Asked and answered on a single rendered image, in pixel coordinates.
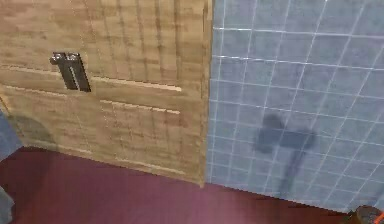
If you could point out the brown wooden room door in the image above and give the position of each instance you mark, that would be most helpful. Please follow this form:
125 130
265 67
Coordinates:
140 100

